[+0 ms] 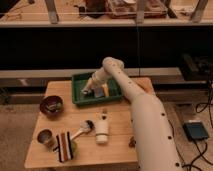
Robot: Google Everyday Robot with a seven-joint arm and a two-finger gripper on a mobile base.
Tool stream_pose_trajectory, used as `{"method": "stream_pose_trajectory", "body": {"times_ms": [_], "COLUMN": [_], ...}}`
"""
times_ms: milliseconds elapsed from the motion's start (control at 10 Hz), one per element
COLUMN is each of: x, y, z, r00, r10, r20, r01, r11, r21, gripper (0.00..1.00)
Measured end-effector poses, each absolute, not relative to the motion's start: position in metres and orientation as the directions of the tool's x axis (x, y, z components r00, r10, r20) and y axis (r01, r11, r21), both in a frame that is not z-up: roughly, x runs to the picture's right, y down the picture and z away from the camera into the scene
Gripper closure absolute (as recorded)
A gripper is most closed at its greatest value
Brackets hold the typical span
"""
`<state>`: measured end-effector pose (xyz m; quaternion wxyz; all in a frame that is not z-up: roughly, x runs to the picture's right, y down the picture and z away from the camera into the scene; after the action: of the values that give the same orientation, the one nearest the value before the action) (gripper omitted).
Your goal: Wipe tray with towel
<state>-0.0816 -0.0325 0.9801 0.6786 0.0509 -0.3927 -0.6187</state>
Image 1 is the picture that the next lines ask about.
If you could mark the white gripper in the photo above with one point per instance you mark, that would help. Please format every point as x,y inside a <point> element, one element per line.
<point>88,87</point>

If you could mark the yellow blue towel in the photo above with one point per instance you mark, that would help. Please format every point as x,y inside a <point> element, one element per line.
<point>101,91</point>

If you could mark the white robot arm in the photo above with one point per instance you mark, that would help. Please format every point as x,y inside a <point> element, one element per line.
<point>155,146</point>

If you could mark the green plastic tray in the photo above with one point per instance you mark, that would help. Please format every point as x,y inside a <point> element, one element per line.
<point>79,99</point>

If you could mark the white dish brush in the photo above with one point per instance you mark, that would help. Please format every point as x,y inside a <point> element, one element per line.
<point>85,127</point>

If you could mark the dark red bowl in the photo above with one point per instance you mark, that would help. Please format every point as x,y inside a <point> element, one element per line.
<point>51,106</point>

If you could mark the wooden table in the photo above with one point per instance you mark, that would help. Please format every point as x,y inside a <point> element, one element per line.
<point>116,151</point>

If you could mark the striped cloth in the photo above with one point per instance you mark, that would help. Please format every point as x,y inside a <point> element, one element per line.
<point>64,147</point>

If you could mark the small metal cup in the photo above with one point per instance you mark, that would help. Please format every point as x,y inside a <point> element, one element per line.
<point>45,137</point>

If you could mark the small brown object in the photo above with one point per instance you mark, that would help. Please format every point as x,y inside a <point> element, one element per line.
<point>132,142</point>

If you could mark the wooden shelf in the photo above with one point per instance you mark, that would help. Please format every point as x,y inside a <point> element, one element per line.
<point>105,13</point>

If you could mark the black equipment box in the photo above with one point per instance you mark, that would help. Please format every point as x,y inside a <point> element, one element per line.
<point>198,68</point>

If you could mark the black foot pedal box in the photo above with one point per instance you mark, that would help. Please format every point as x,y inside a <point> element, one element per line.
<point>195,131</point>

